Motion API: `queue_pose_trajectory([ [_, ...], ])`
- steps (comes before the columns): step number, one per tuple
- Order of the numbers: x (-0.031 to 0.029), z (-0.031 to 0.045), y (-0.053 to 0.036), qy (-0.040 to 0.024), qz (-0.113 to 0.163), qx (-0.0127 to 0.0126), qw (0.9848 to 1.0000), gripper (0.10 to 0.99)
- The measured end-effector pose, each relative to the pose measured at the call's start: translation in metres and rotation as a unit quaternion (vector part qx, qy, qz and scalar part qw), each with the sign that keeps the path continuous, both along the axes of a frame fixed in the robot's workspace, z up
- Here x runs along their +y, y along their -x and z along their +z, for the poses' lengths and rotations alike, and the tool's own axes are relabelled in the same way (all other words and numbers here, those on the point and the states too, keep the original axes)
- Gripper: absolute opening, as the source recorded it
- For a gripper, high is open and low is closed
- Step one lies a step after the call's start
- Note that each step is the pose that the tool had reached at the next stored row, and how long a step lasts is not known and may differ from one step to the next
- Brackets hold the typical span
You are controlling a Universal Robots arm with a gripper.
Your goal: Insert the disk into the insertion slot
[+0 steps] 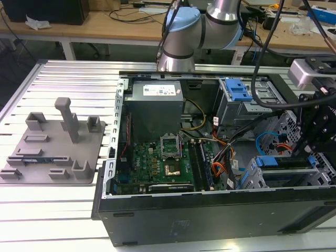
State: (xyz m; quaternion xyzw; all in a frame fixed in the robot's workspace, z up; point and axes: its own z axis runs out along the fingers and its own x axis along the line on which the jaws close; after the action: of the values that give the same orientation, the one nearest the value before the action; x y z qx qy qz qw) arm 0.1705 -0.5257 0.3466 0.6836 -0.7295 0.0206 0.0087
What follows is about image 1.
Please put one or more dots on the wooden desk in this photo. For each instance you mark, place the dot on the wooden desk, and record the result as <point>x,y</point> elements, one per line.
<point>105,29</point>

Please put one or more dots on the black box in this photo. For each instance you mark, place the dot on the black box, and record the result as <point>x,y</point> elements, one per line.
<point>44,10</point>

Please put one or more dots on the blue cardboard box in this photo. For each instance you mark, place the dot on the blue cardboard box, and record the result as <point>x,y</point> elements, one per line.
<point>325,14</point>

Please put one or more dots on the black PC case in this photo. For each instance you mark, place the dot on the black PC case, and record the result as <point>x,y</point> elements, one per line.
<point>210,223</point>

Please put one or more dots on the green motherboard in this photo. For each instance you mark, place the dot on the green motherboard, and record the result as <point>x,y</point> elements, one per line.
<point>147,162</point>

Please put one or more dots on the hard disk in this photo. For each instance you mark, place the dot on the hard disk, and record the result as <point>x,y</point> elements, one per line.
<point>267,161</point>

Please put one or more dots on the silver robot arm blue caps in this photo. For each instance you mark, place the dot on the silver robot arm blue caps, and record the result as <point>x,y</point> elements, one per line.
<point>183,39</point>

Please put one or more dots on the white crumpled plastic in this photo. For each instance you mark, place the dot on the white crumpled plastic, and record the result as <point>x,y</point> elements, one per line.
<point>36,23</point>

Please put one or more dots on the CPU socket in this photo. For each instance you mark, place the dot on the CPU socket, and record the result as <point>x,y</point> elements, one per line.
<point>172,170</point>

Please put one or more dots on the blue drive cage latch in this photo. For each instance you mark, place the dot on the blue drive cage latch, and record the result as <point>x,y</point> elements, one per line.
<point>237,90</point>

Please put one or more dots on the small black device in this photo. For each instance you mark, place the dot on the small black device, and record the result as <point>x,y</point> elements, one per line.
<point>269,22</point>

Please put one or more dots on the black RAM stick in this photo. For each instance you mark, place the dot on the black RAM stick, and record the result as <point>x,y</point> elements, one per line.
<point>194,165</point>

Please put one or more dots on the grey power supply unit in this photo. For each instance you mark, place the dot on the grey power supply unit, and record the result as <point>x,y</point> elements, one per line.
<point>152,113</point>

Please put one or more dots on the clear plastic bag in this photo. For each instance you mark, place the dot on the clear plastic bag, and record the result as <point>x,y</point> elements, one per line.
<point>304,26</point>

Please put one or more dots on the black graphics card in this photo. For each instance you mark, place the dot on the black graphics card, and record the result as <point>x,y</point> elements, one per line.
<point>170,187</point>

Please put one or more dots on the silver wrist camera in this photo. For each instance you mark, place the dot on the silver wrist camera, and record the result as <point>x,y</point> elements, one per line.
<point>299,72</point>

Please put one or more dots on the grey parts rack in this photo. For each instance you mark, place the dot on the grey parts rack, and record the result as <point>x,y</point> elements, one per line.
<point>52,157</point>

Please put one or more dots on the silver disk bay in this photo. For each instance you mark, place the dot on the silver disk bay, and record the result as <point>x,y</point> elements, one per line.
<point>288,178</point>

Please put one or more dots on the yellow tape roll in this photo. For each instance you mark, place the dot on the yellow tape roll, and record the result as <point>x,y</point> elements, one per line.
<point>276,6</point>

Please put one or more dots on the RAM stick on rack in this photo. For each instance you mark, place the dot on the RAM stick on rack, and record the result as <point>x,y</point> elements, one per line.
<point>39,159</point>

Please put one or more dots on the silver drive cage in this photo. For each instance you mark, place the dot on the silver drive cage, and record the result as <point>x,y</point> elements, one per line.
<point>236,113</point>

